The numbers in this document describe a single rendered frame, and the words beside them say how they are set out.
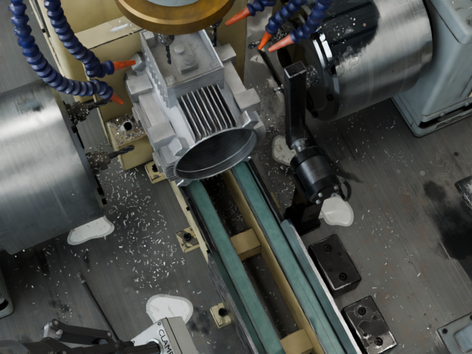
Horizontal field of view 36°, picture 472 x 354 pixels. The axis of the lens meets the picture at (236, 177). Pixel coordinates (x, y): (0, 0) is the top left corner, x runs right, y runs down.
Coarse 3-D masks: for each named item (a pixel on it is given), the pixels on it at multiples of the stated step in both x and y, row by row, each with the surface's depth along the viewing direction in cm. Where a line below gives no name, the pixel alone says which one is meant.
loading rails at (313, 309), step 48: (192, 192) 130; (240, 192) 133; (192, 240) 137; (240, 240) 134; (288, 240) 126; (240, 288) 123; (288, 288) 127; (240, 336) 126; (288, 336) 127; (336, 336) 120
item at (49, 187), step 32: (0, 96) 113; (32, 96) 110; (0, 128) 107; (32, 128) 107; (64, 128) 108; (0, 160) 106; (32, 160) 106; (64, 160) 108; (96, 160) 115; (0, 192) 106; (32, 192) 107; (64, 192) 109; (96, 192) 112; (0, 224) 108; (32, 224) 110; (64, 224) 114
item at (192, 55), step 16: (144, 32) 117; (144, 48) 119; (160, 48) 119; (176, 48) 117; (192, 48) 120; (208, 48) 119; (160, 64) 118; (176, 64) 117; (192, 64) 117; (208, 64) 118; (160, 80) 116; (176, 80) 117; (192, 80) 114; (208, 80) 116; (176, 96) 116
